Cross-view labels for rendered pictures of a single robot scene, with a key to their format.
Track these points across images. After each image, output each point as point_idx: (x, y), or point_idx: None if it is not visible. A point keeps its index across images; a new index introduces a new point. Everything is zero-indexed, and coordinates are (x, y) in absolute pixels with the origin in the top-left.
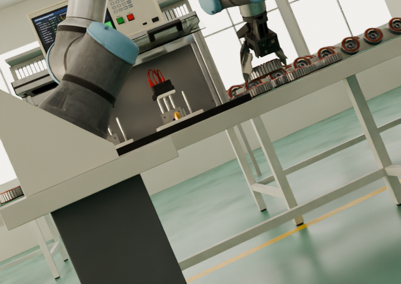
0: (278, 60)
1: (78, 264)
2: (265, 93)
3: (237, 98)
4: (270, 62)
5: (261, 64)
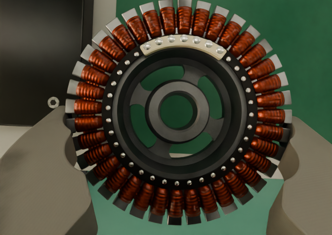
0: (251, 187)
1: None
2: (144, 109)
3: (26, 126)
4: (193, 221)
5: (144, 211)
